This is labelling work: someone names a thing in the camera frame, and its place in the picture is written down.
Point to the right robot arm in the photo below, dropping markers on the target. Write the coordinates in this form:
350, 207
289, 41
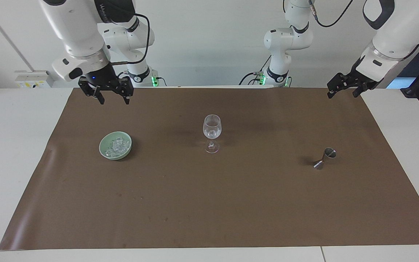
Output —
75, 25

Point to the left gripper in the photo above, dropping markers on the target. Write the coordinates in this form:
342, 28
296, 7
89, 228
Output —
363, 78

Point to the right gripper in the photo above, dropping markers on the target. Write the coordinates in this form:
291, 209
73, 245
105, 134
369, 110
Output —
104, 75

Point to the clear ice cubes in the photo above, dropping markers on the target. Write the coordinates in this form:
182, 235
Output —
116, 146

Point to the white wall socket box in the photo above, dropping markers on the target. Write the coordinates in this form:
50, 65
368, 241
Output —
31, 80

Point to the silver metal jigger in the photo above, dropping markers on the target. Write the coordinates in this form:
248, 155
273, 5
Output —
328, 154

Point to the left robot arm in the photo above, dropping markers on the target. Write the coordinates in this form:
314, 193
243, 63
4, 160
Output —
395, 29

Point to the light green bowl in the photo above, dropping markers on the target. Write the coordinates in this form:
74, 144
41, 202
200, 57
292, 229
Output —
104, 153

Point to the clear wine glass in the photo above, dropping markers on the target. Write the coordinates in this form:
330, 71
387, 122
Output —
212, 129

